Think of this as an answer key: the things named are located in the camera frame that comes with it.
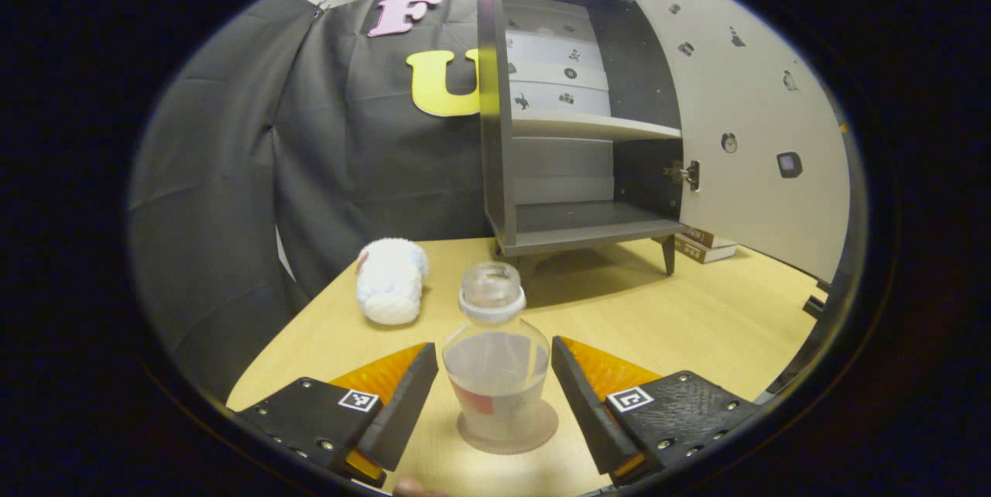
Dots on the black backdrop cloth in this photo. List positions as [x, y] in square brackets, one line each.
[232, 210]

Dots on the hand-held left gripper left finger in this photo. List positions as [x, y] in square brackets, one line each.
[402, 404]

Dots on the clear glass bottle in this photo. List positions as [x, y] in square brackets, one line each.
[495, 373]

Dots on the grey cabinet shelf board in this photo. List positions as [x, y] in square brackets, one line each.
[581, 125]

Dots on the greyish brown book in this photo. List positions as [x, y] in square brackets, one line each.
[716, 253]

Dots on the white plush toy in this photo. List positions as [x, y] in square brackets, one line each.
[391, 280]

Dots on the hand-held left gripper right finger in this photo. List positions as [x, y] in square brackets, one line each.
[584, 412]

